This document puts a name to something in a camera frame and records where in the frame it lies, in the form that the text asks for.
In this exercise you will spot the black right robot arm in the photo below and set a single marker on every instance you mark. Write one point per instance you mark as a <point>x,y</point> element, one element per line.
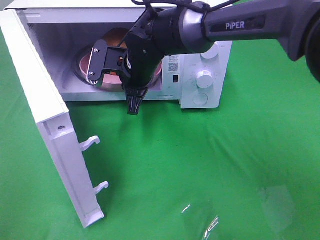
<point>193,27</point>

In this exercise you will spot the green table cloth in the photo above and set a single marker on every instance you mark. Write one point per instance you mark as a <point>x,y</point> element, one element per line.
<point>253,163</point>

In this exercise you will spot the burger with lettuce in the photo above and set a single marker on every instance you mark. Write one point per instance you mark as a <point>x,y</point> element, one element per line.
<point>115,36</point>

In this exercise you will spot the white microwave oven body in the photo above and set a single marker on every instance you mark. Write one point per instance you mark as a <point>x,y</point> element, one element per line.
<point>52,40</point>

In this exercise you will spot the white microwave door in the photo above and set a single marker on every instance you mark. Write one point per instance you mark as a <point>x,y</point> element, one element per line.
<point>53,121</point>

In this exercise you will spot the round door release button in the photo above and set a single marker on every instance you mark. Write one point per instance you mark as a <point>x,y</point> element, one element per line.
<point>200,99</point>

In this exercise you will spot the pink round plate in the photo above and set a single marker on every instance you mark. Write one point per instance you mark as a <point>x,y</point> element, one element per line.
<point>112,83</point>

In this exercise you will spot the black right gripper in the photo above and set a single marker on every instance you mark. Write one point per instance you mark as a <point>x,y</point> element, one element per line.
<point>142,60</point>

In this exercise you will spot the white round knob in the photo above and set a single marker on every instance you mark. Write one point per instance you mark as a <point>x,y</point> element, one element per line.
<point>204,79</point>
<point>211,53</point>

